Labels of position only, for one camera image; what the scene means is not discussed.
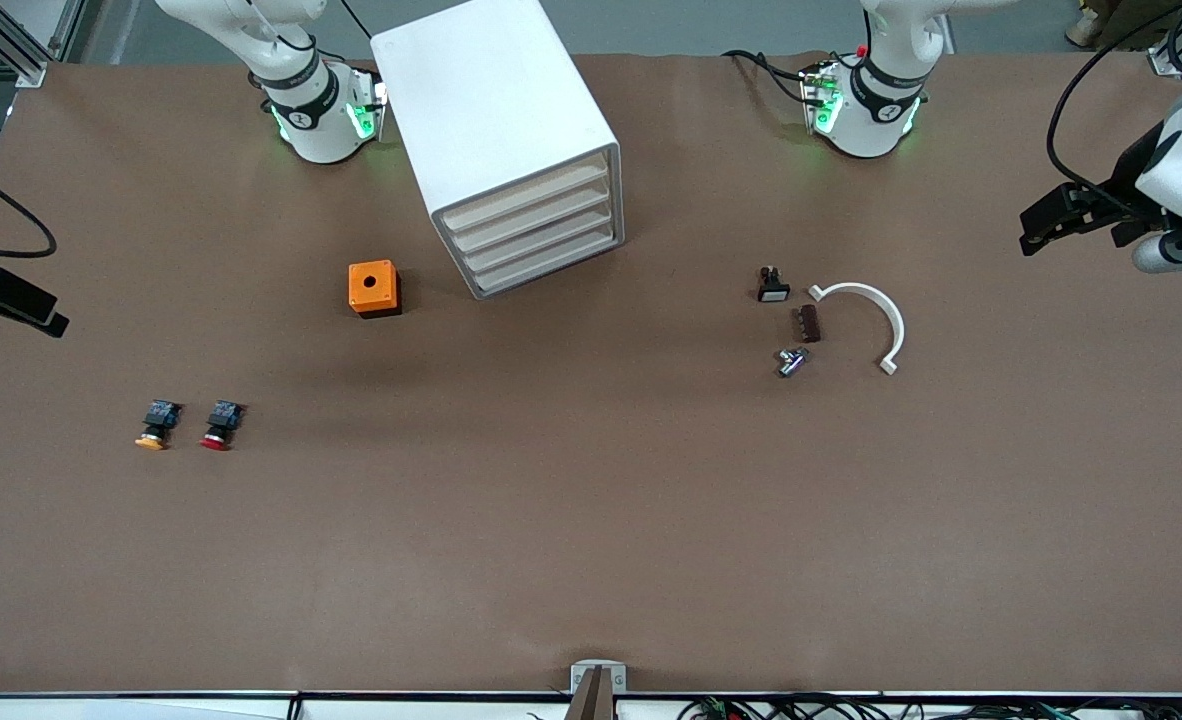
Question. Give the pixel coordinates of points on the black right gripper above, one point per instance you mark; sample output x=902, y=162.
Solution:
x=1, y=292

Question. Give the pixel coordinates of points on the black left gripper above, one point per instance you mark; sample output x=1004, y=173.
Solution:
x=1134, y=163

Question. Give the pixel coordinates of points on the red mushroom push button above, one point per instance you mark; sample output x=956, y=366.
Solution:
x=221, y=423

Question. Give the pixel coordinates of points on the white plastic drawer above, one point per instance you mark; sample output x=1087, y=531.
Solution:
x=541, y=244
x=536, y=224
x=546, y=263
x=526, y=198

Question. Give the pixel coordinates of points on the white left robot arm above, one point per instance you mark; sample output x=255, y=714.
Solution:
x=876, y=120

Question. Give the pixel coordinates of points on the yellow mushroom push button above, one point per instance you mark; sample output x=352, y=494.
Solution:
x=158, y=422

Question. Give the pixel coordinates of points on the white rectangular push button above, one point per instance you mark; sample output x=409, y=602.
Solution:
x=773, y=288

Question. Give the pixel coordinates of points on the white drawer cabinet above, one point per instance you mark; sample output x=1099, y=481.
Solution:
x=481, y=90

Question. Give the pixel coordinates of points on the small tan object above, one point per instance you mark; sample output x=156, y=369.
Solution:
x=1084, y=28

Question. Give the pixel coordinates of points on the brown cylindrical capacitor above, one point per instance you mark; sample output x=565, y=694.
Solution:
x=809, y=323

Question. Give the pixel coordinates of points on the chrome angle valve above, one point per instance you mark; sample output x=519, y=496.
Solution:
x=791, y=361

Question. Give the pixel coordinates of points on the brown table cover sheet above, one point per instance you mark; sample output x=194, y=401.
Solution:
x=591, y=520

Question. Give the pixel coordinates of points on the orange button enclosure box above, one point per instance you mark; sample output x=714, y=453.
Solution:
x=371, y=285

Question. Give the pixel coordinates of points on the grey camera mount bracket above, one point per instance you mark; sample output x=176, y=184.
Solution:
x=597, y=685

